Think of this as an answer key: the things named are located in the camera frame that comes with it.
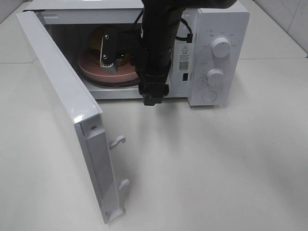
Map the lower white microwave knob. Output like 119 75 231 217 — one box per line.
206 68 224 87

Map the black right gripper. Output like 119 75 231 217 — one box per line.
100 7 184 106

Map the white microwave oven body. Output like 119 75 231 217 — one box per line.
22 0 250 106

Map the white microwave knob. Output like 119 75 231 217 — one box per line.
206 68 224 87
211 36 231 58

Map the glass microwave turntable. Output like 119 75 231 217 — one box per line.
83 77 140 89

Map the round white door button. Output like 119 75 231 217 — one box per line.
202 91 218 103

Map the burger with lettuce and cheese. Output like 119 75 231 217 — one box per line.
88 25 130 67

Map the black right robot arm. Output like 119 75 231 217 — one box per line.
100 0 235 106

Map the white warning label sticker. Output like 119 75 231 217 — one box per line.
177 43 193 72

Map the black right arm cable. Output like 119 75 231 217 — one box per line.
131 12 194 44

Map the upper white microwave knob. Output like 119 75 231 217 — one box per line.
211 36 231 58

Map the pink plate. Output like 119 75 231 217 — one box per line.
78 49 138 83

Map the white microwave door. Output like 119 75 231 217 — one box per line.
16 11 126 223

